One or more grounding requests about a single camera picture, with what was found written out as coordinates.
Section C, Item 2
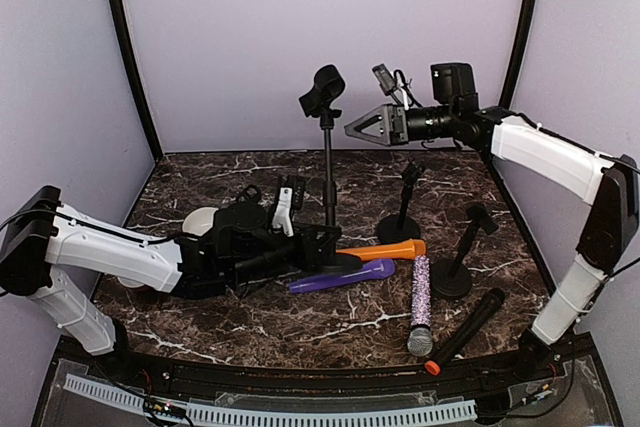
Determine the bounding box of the black corner post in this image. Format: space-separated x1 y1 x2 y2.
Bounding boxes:
108 0 164 163
498 0 536 109

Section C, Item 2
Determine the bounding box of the white cup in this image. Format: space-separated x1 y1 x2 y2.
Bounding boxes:
117 277 149 292

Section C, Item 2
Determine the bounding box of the small black stand rear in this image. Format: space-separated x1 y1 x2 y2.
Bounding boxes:
376 161 426 244

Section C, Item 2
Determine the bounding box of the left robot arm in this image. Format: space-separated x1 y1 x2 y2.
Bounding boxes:
1 186 342 377

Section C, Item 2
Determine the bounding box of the right black corner post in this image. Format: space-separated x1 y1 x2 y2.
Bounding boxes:
498 0 536 109

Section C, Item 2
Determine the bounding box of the black microphone orange cap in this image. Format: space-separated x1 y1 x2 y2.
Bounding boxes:
425 288 506 376

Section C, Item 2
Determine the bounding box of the white cable duct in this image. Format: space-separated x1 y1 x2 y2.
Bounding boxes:
63 374 478 427

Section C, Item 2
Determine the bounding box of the left black corner post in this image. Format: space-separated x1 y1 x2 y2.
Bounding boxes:
108 0 164 163

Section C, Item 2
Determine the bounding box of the small black stand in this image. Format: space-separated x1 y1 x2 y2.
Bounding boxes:
376 161 426 244
430 204 498 300

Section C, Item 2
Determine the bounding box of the white bowl black rim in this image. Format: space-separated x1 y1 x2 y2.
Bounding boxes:
182 207 218 238

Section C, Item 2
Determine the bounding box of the purple toy microphone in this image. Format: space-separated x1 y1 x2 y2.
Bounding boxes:
288 259 396 294

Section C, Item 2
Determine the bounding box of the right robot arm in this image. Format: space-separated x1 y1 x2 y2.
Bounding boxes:
345 105 639 378

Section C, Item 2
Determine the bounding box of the orange toy microphone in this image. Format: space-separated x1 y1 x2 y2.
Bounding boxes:
338 239 427 262

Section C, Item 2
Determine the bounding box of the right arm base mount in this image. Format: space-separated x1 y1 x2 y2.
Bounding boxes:
513 327 552 380

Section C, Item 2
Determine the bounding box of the tall stand large clip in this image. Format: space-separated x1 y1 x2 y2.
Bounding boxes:
299 64 362 275

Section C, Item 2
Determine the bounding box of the small black stand right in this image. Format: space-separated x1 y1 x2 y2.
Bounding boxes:
430 204 498 300

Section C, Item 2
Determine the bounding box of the black table front rail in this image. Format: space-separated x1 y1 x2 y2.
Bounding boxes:
54 331 596 401

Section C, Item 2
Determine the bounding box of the glitter microphone silver head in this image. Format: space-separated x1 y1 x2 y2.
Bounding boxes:
406 255 434 358

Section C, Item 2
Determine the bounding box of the black stand ring clip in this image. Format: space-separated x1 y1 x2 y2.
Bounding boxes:
235 184 262 204

